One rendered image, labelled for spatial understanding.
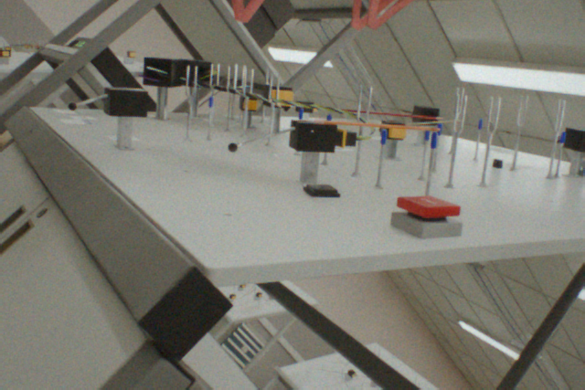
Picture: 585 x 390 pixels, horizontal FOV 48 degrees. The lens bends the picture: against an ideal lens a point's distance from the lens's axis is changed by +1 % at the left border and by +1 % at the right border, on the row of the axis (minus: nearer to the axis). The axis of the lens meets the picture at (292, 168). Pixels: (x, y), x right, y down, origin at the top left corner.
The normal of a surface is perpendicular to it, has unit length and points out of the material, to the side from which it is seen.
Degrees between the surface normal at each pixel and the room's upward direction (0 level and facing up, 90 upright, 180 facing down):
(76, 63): 90
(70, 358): 90
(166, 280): 90
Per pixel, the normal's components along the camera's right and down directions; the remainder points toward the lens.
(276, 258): 0.09, -0.98
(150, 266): -0.54, -0.70
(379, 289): 0.48, 0.21
